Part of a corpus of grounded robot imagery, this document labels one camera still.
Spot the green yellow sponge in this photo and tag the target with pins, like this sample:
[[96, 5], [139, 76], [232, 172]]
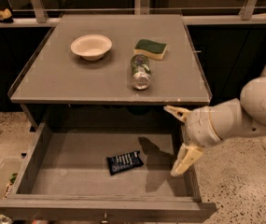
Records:
[[151, 49]]

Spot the small yellow black object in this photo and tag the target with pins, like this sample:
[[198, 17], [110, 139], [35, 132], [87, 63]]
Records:
[[6, 16]]

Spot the grey cabinet counter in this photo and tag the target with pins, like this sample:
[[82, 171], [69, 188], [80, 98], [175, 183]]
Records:
[[57, 76]]

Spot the metal drawer handle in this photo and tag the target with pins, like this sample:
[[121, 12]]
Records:
[[105, 219]]

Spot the snack packets in bin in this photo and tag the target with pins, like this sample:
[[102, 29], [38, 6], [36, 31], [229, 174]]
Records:
[[10, 184]]

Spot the dark blue rxbar wrapper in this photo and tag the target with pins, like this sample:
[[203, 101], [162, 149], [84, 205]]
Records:
[[124, 162]]

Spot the white paper bowl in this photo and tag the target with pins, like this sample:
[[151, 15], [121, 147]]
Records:
[[91, 47]]

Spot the open grey top drawer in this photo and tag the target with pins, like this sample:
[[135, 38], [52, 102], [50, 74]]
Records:
[[65, 176]]

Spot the metal railing frame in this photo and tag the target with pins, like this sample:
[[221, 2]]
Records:
[[41, 13]]

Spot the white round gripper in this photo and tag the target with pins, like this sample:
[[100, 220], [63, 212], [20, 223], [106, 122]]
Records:
[[200, 126]]

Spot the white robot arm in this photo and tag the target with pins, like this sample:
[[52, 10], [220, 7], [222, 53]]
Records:
[[244, 116]]

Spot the clear plastic bottle green label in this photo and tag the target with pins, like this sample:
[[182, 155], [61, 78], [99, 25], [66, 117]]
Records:
[[141, 73]]

